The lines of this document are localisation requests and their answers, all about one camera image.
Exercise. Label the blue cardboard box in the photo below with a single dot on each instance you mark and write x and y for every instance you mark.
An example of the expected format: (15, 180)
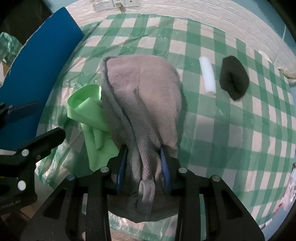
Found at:
(34, 69)

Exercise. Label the grey fleece towel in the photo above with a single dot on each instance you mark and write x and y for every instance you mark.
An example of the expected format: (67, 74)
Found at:
(143, 92)

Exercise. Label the green checked tablecloth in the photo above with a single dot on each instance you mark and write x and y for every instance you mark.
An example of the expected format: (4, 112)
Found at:
(231, 139)

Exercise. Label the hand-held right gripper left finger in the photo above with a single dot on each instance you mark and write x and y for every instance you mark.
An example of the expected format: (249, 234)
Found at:
(121, 166)

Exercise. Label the light green cloth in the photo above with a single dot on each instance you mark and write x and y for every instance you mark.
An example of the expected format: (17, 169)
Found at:
(85, 109)

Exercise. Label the white rolled cloth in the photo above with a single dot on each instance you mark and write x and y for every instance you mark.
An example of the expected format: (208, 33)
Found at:
(208, 76)

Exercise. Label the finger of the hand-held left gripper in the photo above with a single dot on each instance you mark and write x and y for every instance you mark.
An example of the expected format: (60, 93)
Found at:
(23, 109)
(46, 140)

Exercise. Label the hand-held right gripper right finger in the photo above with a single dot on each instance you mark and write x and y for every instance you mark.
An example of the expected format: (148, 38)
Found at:
(165, 171)

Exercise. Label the black sock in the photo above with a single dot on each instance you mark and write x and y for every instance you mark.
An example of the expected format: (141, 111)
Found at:
(233, 76)

